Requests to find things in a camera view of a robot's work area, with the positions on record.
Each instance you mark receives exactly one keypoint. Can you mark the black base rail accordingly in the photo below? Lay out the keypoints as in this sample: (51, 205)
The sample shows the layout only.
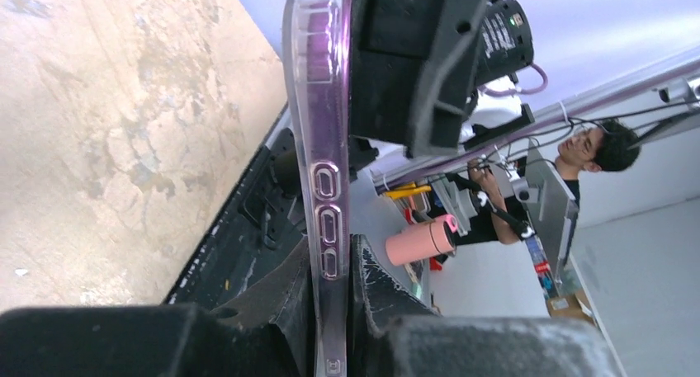
(252, 234)

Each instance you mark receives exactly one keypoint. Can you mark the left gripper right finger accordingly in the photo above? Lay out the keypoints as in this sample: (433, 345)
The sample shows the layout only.
(395, 334)

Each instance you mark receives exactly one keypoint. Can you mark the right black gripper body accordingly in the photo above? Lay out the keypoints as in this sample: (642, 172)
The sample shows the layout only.
(413, 65)

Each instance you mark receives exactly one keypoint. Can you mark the clear magsafe phone case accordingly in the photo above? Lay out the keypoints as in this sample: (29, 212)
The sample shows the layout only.
(319, 113)

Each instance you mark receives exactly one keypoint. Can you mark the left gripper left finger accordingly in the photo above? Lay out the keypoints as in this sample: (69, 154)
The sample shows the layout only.
(265, 331)

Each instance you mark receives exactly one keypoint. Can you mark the pink cylinder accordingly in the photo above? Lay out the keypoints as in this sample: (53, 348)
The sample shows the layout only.
(422, 241)

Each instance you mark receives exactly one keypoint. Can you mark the person in background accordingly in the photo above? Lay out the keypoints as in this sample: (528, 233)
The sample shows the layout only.
(546, 196)

